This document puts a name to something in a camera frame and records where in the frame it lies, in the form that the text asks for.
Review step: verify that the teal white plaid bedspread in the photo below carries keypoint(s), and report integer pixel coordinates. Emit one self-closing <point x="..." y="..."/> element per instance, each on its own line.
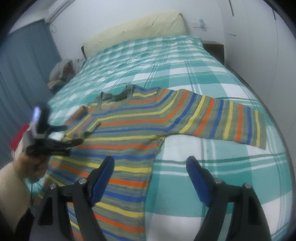
<point x="151" y="196"/>

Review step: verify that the wall socket with blue plug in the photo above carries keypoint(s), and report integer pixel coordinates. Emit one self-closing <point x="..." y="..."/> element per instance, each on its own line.
<point x="199" y="24"/>

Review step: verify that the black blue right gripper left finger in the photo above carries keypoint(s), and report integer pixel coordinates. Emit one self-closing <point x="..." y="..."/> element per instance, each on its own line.
<point x="52" y="216"/>

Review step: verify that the person's left hand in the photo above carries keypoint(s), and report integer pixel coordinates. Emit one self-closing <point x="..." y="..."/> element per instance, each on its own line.
<point x="31" y="166"/>

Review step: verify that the red cloth item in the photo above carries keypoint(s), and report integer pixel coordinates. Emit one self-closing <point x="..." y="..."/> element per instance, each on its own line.
<point x="18" y="139"/>

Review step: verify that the blue grey curtain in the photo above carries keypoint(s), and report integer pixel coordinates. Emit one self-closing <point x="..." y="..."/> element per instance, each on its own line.
<point x="28" y="56"/>

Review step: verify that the multicolour striped knit sweater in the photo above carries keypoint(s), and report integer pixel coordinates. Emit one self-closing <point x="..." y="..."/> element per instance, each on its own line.
<point x="129" y="138"/>

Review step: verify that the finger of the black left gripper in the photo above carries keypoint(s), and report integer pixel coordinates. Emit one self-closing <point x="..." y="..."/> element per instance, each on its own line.
<point x="65" y="144"/>
<point x="55" y="129"/>

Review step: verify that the cream fleece sleeve forearm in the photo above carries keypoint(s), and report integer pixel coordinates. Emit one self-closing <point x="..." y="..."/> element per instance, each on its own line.
<point x="15" y="196"/>

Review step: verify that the cream padded headboard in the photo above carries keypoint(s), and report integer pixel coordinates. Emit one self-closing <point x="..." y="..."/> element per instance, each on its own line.
<point x="157" y="25"/>

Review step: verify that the white wardrobe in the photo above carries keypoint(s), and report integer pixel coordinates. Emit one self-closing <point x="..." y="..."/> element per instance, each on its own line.
<point x="261" y="49"/>

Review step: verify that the dark bedside table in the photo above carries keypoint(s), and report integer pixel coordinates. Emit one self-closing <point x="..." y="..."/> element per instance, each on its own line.
<point x="215" y="49"/>

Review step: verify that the pile of clothes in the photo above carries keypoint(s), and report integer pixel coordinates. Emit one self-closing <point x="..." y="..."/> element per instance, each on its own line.
<point x="60" y="75"/>

